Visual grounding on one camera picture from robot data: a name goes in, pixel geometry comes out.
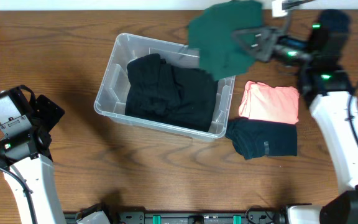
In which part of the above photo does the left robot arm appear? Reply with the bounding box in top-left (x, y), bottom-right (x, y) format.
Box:
top-left (0, 85), bottom-right (66, 223)

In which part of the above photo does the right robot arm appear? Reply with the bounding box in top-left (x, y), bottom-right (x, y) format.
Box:
top-left (232, 9), bottom-right (358, 223)

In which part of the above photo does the dark green garment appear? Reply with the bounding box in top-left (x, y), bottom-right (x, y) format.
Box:
top-left (188, 1), bottom-right (263, 80)

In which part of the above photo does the pink garment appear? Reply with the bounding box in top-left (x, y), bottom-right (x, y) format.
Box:
top-left (238, 81), bottom-right (300, 124)

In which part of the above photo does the clear plastic storage bin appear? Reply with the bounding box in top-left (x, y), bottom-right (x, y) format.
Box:
top-left (94, 33), bottom-right (236, 142)

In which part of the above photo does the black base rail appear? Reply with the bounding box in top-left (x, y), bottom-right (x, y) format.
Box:
top-left (65, 209), bottom-right (287, 224)

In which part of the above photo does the small black garment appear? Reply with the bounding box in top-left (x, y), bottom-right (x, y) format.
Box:
top-left (126, 54), bottom-right (181, 118)

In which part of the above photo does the large black garment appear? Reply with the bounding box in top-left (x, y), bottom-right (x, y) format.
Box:
top-left (151, 65), bottom-right (218, 132)

